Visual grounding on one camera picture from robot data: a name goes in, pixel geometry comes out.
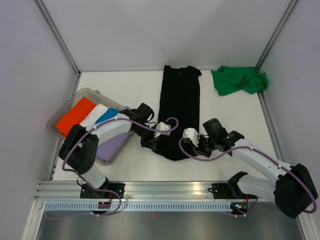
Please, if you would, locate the blue rolled t shirt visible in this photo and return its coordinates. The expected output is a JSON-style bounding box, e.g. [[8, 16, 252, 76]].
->
[[94, 108, 120, 125]]

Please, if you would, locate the green t shirt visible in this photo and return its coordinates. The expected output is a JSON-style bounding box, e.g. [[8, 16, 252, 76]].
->
[[211, 66, 269, 96]]

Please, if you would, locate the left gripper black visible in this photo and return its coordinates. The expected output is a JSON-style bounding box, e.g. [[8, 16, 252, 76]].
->
[[132, 123, 161, 152]]

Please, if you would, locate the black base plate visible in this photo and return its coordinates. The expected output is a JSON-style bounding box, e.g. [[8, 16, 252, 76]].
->
[[207, 182, 256, 200], [80, 182, 125, 199]]

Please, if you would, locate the black t shirt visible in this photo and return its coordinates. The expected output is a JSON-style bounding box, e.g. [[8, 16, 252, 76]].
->
[[154, 65, 202, 161]]

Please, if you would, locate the aluminium frame post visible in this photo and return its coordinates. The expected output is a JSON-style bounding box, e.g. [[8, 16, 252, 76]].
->
[[34, 0, 81, 77], [255, 0, 300, 70]]

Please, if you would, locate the orange rolled t shirt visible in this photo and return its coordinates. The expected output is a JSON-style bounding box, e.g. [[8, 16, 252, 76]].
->
[[55, 97, 96, 137]]

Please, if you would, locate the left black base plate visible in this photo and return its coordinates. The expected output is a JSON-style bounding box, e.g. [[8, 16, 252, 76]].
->
[[80, 182, 125, 199]]

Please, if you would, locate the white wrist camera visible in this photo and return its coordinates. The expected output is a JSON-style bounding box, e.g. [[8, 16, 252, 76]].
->
[[182, 128, 199, 147], [154, 122, 171, 138]]

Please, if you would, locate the white slotted cable duct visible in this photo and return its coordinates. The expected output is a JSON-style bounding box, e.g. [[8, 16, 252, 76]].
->
[[45, 201, 231, 212]]

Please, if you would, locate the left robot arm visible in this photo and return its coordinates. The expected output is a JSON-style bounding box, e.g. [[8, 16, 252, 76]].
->
[[58, 103, 169, 198]]

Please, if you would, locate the lilac rolled t shirt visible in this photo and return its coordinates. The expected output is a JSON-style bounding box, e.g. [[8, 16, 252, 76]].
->
[[96, 131, 133, 166]]

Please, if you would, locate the clear plastic bin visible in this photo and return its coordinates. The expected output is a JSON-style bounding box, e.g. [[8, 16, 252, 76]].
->
[[46, 88, 133, 151]]

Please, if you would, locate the left aluminium frame post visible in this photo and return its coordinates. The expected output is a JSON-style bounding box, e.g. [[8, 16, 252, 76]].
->
[[34, 0, 81, 77]]

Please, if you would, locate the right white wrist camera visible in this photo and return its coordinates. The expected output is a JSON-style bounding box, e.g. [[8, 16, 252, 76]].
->
[[182, 128, 199, 147]]

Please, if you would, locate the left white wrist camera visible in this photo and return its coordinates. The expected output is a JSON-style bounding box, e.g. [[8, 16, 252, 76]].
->
[[154, 122, 171, 138]]

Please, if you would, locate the aluminium front rail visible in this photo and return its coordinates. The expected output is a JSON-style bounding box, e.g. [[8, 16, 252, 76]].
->
[[34, 180, 228, 202]]

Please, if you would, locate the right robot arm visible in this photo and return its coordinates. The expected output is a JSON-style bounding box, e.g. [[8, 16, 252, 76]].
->
[[184, 118, 318, 219]]

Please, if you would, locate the white rolled t shirt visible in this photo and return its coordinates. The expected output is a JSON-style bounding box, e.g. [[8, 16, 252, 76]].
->
[[80, 104, 109, 127]]

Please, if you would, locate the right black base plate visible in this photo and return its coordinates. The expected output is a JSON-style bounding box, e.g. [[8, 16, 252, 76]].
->
[[207, 182, 256, 200]]

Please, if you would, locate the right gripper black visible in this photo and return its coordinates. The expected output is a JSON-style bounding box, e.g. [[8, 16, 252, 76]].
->
[[190, 134, 217, 158]]

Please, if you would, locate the right aluminium frame post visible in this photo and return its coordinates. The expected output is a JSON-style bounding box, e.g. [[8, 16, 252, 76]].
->
[[255, 0, 300, 70]]

